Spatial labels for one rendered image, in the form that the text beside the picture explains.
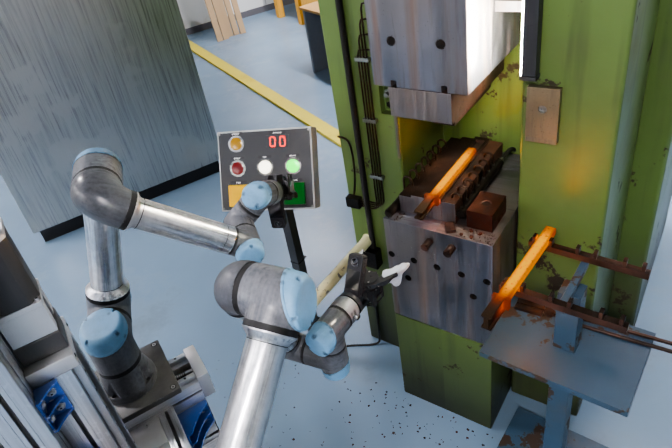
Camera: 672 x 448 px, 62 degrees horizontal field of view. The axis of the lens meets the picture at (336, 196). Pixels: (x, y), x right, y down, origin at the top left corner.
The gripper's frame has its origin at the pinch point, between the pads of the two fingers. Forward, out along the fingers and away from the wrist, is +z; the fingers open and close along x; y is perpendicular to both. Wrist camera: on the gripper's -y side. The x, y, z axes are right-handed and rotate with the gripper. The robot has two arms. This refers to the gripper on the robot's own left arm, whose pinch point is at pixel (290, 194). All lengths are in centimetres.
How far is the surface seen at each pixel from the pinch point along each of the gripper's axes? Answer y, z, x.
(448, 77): 32, -21, -53
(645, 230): -21, 46, -122
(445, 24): 44, -29, -53
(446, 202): -4, 1, -51
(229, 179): 5.8, 5.2, 23.4
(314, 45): 125, 367, 76
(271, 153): 14.1, 5.2, 7.5
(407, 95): 28, -13, -41
